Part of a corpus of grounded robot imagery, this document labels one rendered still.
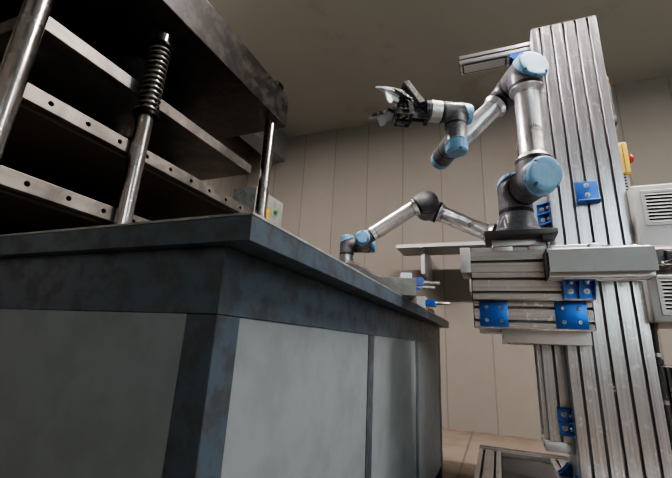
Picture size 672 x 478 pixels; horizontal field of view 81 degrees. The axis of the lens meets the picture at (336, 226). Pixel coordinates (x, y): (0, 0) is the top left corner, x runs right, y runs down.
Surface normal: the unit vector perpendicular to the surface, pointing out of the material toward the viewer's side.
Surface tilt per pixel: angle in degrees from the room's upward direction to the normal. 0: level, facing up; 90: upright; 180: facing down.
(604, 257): 90
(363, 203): 90
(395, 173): 90
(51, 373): 90
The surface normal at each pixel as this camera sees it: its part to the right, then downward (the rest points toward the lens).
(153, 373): -0.38, -0.29
